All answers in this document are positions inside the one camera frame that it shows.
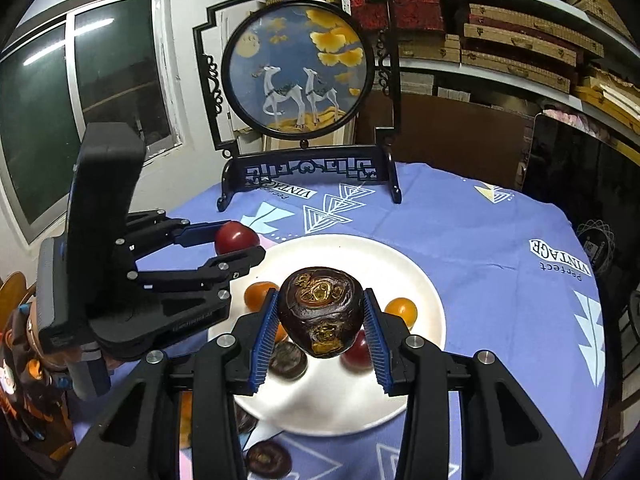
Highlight aluminium frame window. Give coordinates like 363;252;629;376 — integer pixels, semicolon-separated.
0;0;183;246

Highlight white round plate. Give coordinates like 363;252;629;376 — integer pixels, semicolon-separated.
207;234;447;436

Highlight red tomato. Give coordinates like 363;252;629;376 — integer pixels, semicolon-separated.
342;335;372;369

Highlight dark brown gold-patterned fruit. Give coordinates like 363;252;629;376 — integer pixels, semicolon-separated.
246;441;293;479
270;341;308;380
277;266;366;359

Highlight red plum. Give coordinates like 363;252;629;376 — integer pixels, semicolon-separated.
215;221;261;256

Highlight round deer art screen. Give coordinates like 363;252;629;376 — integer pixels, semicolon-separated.
192;0;403;211

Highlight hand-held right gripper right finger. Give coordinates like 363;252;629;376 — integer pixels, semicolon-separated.
364;287;586;480

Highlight brown cardboard sheet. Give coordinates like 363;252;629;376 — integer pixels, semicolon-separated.
355;92;541;191

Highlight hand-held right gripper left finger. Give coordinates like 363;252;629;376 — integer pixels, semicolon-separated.
65;288;280;480

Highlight shelf of wooden boxes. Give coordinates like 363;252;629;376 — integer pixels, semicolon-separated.
265;0;640;121

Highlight black wire basket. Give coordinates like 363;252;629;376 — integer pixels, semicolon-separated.
575;217;617;277

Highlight white metal shelf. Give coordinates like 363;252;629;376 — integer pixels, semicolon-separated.
265;0;640;161

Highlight wooden chair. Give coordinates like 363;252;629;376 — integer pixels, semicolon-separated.
0;271;38;321

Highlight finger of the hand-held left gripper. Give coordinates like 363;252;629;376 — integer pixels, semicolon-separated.
122;210;223;261
130;246;267;293

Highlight blue printed tablecloth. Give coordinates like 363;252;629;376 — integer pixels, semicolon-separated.
50;160;608;480

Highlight dark red lacquer box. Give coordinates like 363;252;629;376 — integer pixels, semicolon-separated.
350;0;468;36

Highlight pink cloth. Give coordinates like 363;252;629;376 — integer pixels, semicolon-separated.
545;110;626;136

